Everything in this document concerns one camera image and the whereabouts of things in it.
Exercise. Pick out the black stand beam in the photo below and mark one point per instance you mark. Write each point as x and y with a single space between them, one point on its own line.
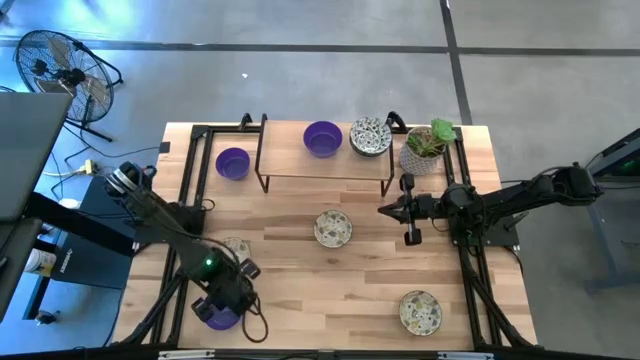
107 239

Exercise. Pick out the black computer tower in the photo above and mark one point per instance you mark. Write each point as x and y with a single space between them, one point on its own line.
95 270

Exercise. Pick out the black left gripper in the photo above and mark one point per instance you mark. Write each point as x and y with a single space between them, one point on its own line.
250 271

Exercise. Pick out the black floor fan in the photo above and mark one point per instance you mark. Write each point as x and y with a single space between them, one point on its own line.
70 76

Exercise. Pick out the yellow speckled ceramic bowl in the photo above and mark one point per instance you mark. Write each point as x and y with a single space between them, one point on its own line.
240 247
333 229
420 313

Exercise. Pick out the black aluminium rig frame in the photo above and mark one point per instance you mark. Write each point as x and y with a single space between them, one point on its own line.
492 239

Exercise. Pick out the teal bowl with pebbled inside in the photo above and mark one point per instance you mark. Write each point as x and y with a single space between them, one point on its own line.
370 135

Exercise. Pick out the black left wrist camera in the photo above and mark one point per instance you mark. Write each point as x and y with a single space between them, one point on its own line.
225 282

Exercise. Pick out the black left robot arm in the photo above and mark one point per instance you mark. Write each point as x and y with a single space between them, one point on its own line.
195 255

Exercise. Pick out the black caster wheel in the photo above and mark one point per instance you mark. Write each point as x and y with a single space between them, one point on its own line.
46 317

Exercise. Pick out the white and yellow container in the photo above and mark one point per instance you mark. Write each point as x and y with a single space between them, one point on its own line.
39 260

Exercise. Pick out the purple bowl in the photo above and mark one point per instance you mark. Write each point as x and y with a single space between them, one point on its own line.
233 164
323 140
220 322

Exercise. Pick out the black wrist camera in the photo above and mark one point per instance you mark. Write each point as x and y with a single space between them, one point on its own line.
429 206
225 282

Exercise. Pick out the dark grey panel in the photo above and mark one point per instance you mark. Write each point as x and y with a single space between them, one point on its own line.
15 260

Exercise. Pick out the wooden riser shelf, black legs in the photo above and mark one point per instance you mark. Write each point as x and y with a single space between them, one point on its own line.
360 167

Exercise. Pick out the white metal bracket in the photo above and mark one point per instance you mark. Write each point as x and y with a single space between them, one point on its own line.
186 355
465 356

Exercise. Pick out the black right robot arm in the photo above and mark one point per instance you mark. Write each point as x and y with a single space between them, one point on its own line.
525 192

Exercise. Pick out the yellow power strip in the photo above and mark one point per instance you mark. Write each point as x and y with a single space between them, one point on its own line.
88 166

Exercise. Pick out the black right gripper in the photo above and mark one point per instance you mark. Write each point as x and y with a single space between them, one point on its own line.
412 235

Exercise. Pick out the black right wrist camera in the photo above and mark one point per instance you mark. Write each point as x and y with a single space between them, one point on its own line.
429 206

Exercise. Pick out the succulent in patterned white pot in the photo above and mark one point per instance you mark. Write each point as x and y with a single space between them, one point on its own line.
425 142

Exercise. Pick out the small black box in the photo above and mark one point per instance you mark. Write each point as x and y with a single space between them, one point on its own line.
164 147

